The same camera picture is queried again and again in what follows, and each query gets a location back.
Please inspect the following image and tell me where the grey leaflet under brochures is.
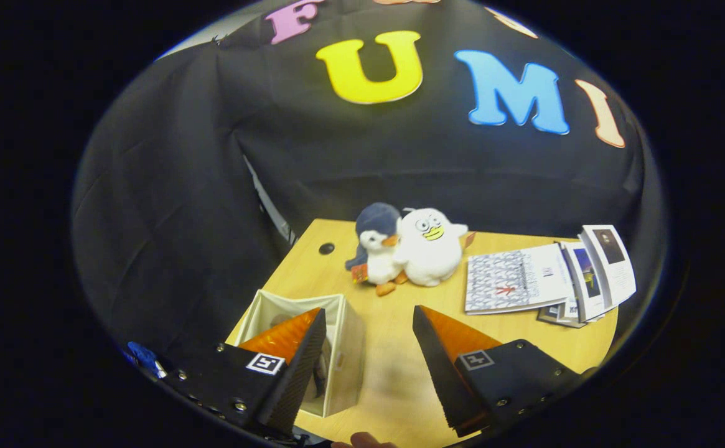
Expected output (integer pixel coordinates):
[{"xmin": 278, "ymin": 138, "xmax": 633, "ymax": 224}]
[{"xmin": 538, "ymin": 304, "xmax": 587, "ymax": 329}]

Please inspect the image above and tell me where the white plush duck toy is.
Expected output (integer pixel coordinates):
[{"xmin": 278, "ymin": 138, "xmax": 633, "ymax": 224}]
[{"xmin": 393, "ymin": 207, "xmax": 477, "ymax": 288}]

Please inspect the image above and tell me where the beige fabric storage box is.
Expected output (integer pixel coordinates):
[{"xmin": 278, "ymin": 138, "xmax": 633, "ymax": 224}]
[{"xmin": 233, "ymin": 289, "xmax": 367, "ymax": 419}]

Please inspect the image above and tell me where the white brochure blue photo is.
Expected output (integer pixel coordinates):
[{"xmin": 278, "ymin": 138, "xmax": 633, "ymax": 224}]
[{"xmin": 560, "ymin": 241, "xmax": 606, "ymax": 322}]

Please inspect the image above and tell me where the blue white plush penguin toy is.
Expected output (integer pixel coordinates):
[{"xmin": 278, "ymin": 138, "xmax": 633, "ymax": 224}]
[{"xmin": 345, "ymin": 202, "xmax": 408, "ymax": 297}]

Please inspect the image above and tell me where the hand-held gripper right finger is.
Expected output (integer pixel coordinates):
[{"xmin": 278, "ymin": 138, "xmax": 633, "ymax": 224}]
[{"xmin": 412, "ymin": 305, "xmax": 587, "ymax": 438}]

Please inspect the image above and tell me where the blue cloth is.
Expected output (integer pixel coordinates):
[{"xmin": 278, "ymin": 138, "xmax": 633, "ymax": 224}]
[{"xmin": 127, "ymin": 341, "xmax": 167, "ymax": 378}]

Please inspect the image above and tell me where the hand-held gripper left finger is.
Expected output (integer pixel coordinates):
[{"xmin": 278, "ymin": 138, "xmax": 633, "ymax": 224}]
[{"xmin": 163, "ymin": 307, "xmax": 327, "ymax": 436}]

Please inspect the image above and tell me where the black backdrop cloth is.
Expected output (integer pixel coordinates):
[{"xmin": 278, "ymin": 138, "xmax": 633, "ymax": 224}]
[{"xmin": 71, "ymin": 0, "xmax": 668, "ymax": 369}]

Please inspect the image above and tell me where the white brochure dark photo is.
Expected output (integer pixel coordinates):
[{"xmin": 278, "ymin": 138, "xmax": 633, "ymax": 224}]
[{"xmin": 579, "ymin": 225, "xmax": 638, "ymax": 310}]

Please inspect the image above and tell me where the brown slipper shoe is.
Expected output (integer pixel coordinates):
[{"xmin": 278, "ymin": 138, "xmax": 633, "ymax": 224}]
[{"xmin": 303, "ymin": 352, "xmax": 334, "ymax": 399}]

